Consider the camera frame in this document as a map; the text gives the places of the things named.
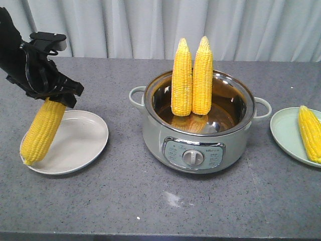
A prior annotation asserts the beige round plate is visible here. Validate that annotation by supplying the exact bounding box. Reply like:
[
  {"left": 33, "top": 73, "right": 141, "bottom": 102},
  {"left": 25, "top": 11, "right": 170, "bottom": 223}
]
[{"left": 28, "top": 110, "right": 109, "bottom": 175}]

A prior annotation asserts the green electric cooking pot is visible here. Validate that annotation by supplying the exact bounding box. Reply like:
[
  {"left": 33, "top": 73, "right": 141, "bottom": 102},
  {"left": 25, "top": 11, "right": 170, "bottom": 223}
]
[{"left": 130, "top": 70, "right": 272, "bottom": 174}]

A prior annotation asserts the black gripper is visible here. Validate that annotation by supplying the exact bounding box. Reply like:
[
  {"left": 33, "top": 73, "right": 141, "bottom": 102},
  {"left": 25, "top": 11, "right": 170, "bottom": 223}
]
[{"left": 6, "top": 42, "right": 84, "bottom": 108}]

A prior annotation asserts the yellow corn cob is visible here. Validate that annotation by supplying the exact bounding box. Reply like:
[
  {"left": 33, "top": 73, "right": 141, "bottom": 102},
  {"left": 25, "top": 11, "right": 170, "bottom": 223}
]
[
  {"left": 298, "top": 105, "right": 320, "bottom": 164},
  {"left": 192, "top": 36, "right": 213, "bottom": 115},
  {"left": 20, "top": 98, "right": 66, "bottom": 166},
  {"left": 171, "top": 38, "right": 192, "bottom": 116}
]

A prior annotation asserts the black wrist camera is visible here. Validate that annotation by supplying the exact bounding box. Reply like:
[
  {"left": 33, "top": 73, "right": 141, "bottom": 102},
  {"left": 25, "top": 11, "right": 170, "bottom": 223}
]
[{"left": 30, "top": 32, "right": 67, "bottom": 56}]

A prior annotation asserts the white pleated curtain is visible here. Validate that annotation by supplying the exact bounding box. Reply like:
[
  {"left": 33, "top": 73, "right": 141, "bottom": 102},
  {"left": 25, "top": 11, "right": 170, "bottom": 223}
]
[{"left": 1, "top": 1, "right": 320, "bottom": 62}]

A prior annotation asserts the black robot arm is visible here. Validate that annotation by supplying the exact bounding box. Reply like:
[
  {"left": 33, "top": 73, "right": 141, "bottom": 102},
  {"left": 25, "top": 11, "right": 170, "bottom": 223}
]
[{"left": 1, "top": 8, "right": 84, "bottom": 108}]

